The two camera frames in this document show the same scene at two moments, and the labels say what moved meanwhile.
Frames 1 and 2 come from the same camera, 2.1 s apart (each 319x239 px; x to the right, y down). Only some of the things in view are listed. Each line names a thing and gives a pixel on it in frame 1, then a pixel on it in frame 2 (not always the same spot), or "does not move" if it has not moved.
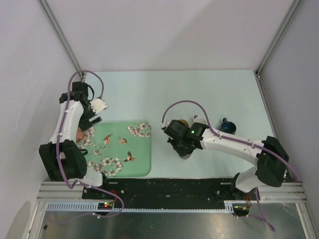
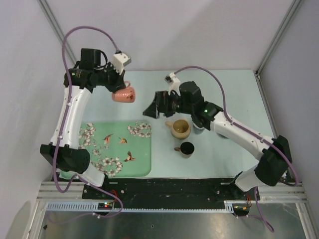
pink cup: x=79 y=135 → x=127 y=94
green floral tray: x=119 y=149 does not move
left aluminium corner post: x=46 y=9 does not move
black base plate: x=166 y=189 does not move
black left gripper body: x=88 y=113 → x=112 y=79
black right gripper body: x=177 y=145 → x=173 y=104
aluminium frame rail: x=60 y=191 does not move
